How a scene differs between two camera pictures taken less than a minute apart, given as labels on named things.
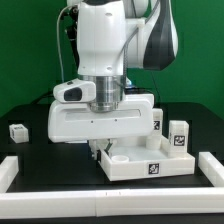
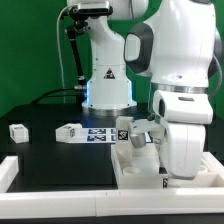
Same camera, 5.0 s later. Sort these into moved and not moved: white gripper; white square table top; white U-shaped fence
Moved: white square table top; white gripper
Not moved: white U-shaped fence
